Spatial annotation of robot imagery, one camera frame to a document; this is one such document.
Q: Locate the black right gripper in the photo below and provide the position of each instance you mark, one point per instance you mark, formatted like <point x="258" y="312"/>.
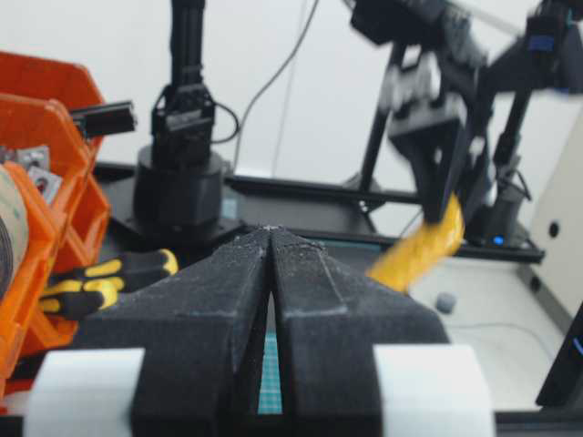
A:
<point x="437" y="127"/>

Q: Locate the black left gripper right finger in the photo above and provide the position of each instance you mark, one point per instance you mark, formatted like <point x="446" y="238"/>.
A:
<point x="329" y="317"/>

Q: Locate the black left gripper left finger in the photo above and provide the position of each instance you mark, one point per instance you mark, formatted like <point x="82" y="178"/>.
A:
<point x="202" y="331"/>

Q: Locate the yellow utility cutter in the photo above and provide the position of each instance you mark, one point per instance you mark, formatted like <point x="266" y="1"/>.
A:
<point x="408" y="260"/>

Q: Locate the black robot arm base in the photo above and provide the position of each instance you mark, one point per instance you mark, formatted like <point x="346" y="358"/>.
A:
<point x="175" y="196"/>

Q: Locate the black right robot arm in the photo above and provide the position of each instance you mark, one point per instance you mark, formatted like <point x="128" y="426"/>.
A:
<point x="430" y="390"/>

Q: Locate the green cutting mat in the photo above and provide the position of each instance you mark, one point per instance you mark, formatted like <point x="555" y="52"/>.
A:
<point x="270" y="400"/>

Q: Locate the orange bin with tape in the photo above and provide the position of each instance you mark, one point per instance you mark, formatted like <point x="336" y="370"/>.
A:
<point x="59" y="239"/>

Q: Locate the roll of double-sided tape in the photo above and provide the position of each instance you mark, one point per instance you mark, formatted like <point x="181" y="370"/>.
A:
<point x="14" y="230"/>

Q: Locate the lower aluminium extrusion profile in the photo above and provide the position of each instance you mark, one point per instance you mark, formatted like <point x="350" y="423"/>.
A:
<point x="105" y="119"/>

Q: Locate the grey metal parts pile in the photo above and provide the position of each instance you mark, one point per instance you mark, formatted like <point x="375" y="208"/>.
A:
<point x="36" y="162"/>

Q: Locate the orange bin with metal parts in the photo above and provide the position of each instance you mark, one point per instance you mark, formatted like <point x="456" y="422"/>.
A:
<point x="37" y="96"/>

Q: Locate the large yellow-black screwdriver handle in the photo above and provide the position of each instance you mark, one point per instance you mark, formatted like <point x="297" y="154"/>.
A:
<point x="129" y="272"/>

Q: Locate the small yellow-black screwdriver handle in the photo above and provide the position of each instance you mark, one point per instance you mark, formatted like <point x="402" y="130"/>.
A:
<point x="74" y="298"/>

